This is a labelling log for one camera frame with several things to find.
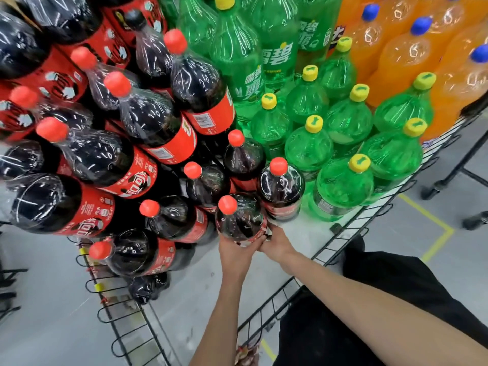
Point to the person's right hand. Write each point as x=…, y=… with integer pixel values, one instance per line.
x=280, y=247

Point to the group of green soda bottles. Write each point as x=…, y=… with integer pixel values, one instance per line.
x=308, y=148

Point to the person's right forearm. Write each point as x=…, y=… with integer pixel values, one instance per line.
x=373, y=308

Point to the yellow shelf tag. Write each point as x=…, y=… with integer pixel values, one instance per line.
x=99, y=287
x=82, y=250

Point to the pile of dark cola bottles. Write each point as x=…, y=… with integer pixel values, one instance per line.
x=152, y=121

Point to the red-capped cola bottle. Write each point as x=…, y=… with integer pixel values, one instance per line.
x=240, y=221

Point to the person's left hand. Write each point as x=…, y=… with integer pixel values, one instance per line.
x=236, y=259

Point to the person's right fingers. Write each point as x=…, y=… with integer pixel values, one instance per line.
x=271, y=231

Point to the person's left thumb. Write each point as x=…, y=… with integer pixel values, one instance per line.
x=257, y=243

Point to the black trousers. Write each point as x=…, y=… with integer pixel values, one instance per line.
x=404, y=278

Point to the black rack leg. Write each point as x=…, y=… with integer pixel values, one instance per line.
x=453, y=175

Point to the person's left forearm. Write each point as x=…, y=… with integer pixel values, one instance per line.
x=221, y=323

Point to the black rack foot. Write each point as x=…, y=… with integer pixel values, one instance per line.
x=474, y=221

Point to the colourful snack packet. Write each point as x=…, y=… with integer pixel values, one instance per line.
x=246, y=356

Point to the row of orange soda bottles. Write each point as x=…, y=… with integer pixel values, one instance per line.
x=400, y=60

